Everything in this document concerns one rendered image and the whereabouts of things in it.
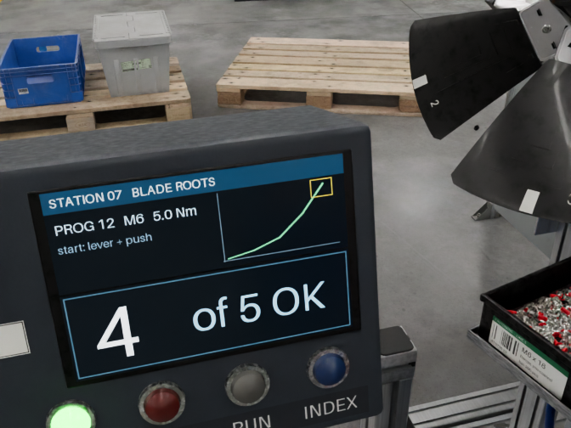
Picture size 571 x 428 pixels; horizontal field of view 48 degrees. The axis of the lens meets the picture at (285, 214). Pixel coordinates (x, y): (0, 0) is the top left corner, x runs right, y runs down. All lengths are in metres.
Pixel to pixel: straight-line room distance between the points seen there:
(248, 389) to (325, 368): 0.05
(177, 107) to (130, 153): 3.26
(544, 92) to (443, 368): 1.21
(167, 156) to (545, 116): 0.70
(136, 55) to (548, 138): 2.91
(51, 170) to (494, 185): 0.69
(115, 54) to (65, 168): 3.28
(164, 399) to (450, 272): 2.09
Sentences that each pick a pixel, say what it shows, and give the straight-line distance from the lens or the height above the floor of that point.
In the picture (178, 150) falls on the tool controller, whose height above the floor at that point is 1.25.
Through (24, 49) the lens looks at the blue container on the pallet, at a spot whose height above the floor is 0.30.
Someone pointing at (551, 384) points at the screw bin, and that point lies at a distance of 0.84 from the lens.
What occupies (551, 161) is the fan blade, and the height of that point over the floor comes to 1.01.
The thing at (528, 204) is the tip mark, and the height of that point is 0.96.
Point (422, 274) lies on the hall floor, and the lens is 2.38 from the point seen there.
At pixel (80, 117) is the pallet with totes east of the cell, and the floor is 0.10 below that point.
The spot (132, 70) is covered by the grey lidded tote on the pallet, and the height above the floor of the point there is 0.29.
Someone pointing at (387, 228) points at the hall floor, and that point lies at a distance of 2.63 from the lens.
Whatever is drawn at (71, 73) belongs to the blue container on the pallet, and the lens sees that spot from 3.64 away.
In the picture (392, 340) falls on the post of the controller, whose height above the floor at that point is 1.06.
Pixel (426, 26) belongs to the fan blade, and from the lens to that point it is 1.22.
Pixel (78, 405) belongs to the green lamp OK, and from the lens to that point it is 0.38.
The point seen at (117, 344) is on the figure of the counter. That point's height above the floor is 1.16.
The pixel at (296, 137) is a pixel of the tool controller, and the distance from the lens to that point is 0.35.
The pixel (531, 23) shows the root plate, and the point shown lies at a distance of 1.12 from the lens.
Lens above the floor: 1.39
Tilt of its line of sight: 31 degrees down
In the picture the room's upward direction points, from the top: 1 degrees counter-clockwise
